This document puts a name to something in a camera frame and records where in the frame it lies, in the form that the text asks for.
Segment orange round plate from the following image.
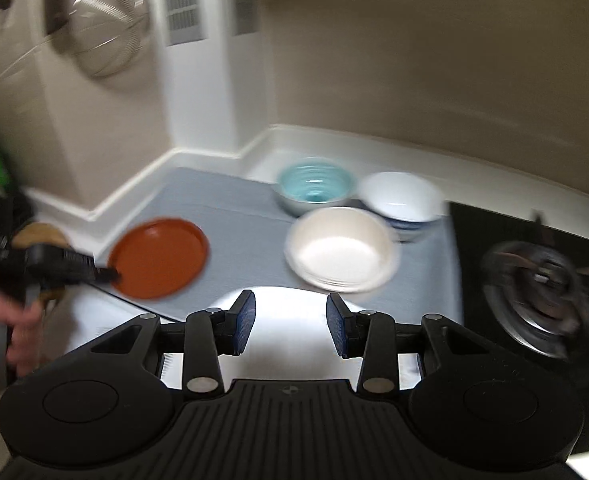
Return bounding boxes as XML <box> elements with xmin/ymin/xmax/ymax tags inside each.
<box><xmin>108</xmin><ymin>218</ymin><xmax>210</xmax><ymax>300</ymax></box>

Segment wooden cutting board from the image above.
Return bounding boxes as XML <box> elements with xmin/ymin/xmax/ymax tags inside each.
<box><xmin>11</xmin><ymin>222</ymin><xmax>72</xmax><ymax>311</ymax></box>

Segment grey dish mat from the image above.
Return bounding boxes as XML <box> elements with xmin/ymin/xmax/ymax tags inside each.
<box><xmin>127</xmin><ymin>168</ymin><xmax>462</xmax><ymax>323</ymax></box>

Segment metal wire strainer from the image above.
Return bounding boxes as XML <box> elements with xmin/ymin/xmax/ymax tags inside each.
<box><xmin>43</xmin><ymin>0</ymin><xmax>150</xmax><ymax>78</ymax></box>

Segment cream bowls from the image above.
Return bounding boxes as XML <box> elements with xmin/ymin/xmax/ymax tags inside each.
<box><xmin>284</xmin><ymin>207</ymin><xmax>401</xmax><ymax>292</ymax></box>

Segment person left hand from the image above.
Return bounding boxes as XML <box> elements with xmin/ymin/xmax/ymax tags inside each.
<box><xmin>0</xmin><ymin>286</ymin><xmax>46</xmax><ymax>396</ymax></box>

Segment grey vent grille near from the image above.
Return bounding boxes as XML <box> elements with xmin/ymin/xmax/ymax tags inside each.
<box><xmin>163</xmin><ymin>0</ymin><xmax>203</xmax><ymax>46</ymax></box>

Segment white bowl blue pattern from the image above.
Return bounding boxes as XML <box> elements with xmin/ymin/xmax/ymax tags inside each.
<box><xmin>357</xmin><ymin>171</ymin><xmax>446</xmax><ymax>242</ymax></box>

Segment light blue ceramic bowl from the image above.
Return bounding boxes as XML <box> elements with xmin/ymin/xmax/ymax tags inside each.
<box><xmin>273</xmin><ymin>158</ymin><xmax>357</xmax><ymax>217</ymax></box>

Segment large white square plate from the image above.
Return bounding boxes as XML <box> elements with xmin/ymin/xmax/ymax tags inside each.
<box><xmin>73</xmin><ymin>285</ymin><xmax>420</xmax><ymax>391</ymax></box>

